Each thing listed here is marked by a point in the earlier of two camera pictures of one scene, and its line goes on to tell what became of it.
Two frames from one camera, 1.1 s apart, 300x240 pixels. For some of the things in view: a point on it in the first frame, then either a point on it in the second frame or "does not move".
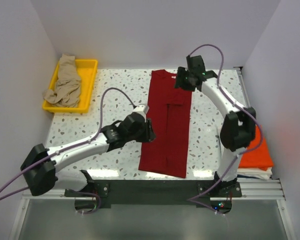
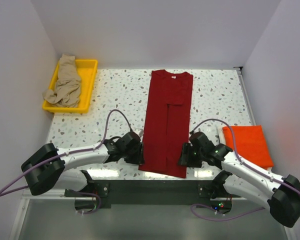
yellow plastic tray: x=86 y=69 does not move
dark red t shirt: x=169 y=110 does not move
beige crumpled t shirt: x=67 y=89 does not move
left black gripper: x=149 y=134 to x=138 y=158
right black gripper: x=181 y=72 to x=186 y=149
